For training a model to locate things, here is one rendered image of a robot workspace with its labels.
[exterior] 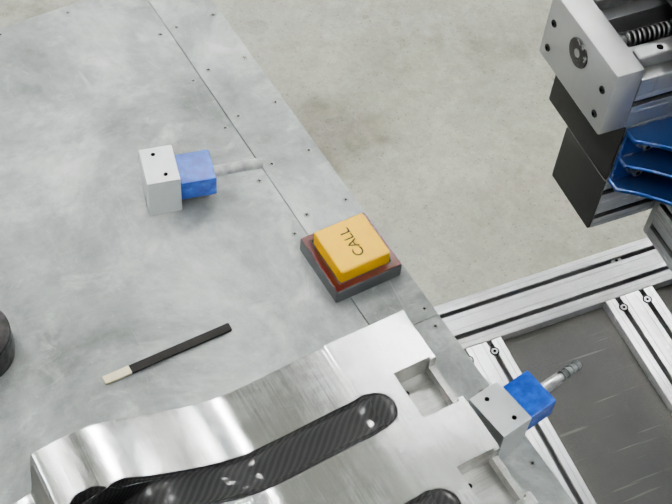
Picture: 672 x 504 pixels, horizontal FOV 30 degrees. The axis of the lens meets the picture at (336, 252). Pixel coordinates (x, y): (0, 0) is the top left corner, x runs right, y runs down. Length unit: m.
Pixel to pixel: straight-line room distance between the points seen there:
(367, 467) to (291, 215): 0.36
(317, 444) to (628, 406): 0.95
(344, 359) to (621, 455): 0.87
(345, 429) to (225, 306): 0.23
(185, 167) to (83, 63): 0.24
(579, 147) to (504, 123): 1.13
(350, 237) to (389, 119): 1.26
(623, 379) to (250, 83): 0.84
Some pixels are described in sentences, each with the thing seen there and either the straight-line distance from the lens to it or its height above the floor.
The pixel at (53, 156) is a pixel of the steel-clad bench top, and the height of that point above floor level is 0.80.
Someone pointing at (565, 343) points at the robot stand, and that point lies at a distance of 2.05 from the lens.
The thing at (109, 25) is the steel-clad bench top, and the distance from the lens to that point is 1.59.
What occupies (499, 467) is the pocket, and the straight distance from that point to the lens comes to 1.15.
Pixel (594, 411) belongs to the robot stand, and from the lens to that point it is 1.99.
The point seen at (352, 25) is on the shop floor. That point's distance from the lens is 2.75.
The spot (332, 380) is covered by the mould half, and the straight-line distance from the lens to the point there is 1.16.
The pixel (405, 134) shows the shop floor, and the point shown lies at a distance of 2.55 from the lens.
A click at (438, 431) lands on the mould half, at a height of 0.89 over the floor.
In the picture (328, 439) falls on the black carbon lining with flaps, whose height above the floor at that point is 0.88.
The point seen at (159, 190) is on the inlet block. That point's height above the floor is 0.84.
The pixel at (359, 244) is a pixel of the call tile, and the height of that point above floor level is 0.84.
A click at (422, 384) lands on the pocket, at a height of 0.86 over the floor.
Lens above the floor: 1.89
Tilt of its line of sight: 54 degrees down
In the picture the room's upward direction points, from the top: 6 degrees clockwise
